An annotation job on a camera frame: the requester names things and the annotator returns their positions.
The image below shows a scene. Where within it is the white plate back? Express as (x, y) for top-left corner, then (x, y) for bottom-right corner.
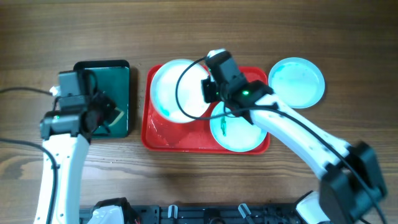
(150, 59), (210, 123)

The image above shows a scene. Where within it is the green yellow sponge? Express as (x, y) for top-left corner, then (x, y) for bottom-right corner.
(106, 107), (124, 127)

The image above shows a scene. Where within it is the light blue plate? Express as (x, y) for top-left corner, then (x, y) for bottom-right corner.
(210, 114), (267, 152)
(268, 57), (326, 109)

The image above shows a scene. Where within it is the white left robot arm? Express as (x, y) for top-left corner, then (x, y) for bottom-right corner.
(34, 91), (121, 223)

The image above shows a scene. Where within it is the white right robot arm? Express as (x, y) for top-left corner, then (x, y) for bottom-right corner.
(201, 77), (387, 223)

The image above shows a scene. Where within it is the black tray with green water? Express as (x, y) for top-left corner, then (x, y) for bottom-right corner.
(73, 60), (130, 139)

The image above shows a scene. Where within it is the red plastic tray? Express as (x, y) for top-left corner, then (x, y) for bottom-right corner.
(141, 64), (271, 156)

